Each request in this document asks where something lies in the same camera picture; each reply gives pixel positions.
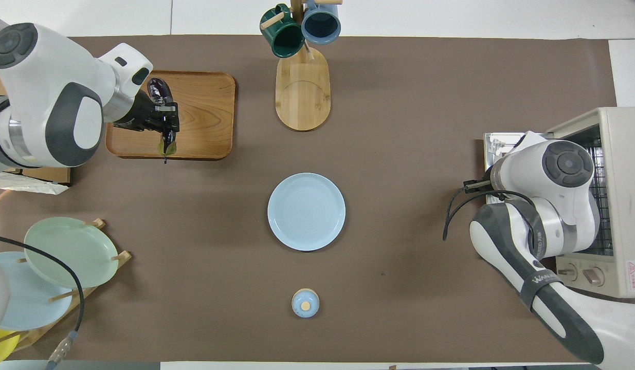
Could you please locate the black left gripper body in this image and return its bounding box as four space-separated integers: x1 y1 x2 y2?
113 91 166 132

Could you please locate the dark purple eggplant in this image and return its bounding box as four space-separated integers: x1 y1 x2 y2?
148 77 177 164

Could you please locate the glass oven door with handle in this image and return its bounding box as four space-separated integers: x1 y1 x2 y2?
483 132 541 206

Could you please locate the white toaster oven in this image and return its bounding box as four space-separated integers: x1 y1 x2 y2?
546 107 635 299

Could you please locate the wooden serving tray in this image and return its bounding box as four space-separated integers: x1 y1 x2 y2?
105 70 237 160

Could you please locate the wooden mug tree stand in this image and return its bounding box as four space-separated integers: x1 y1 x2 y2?
260 0 343 132

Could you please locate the wooden plate rack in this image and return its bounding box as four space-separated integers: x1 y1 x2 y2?
0 218 133 353

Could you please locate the dark green ceramic mug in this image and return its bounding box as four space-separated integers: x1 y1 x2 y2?
260 4 305 58

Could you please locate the white crumpled cloth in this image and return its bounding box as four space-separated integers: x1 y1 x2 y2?
0 171 70 195

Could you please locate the pale green racked plate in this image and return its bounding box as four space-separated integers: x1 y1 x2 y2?
24 216 119 289

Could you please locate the blue ceramic mug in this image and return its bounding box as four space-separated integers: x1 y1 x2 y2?
301 0 342 45

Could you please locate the light blue racked plate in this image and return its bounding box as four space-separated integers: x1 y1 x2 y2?
0 251 74 331

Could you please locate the brown table mat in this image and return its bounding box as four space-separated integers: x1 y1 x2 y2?
0 35 619 363

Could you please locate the wooden shelf with wire basket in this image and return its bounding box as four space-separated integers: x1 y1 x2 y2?
0 13 71 186

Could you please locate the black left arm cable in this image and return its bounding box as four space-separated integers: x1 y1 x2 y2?
0 234 85 370

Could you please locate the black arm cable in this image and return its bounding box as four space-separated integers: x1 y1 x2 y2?
0 234 85 370
443 177 535 242

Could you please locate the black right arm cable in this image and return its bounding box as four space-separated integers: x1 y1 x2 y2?
443 177 535 242

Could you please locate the metal wire oven rack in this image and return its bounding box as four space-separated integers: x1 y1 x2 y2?
586 138 614 256

